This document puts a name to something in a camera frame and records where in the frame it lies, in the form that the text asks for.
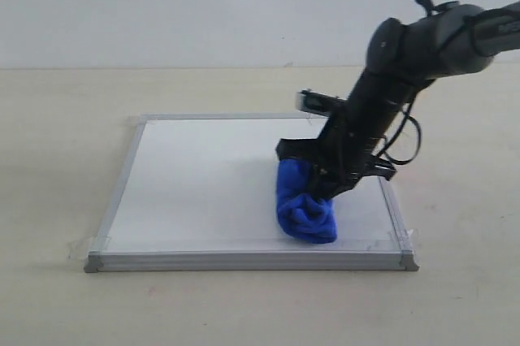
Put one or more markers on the white board with metal frame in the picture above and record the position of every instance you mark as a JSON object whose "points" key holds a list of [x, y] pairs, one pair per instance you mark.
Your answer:
{"points": [[197, 192]]}

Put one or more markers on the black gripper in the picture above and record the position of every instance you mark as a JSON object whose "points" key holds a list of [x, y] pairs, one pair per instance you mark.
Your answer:
{"points": [[344, 151]]}

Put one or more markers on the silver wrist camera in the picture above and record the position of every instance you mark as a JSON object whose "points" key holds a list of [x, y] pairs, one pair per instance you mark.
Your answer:
{"points": [[308, 101]]}

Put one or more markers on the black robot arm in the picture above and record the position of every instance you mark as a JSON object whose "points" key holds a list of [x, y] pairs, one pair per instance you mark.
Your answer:
{"points": [[401, 61]]}

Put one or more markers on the blue microfiber cloth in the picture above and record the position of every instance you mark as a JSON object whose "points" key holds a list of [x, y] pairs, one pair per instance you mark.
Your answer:
{"points": [[298, 214]]}

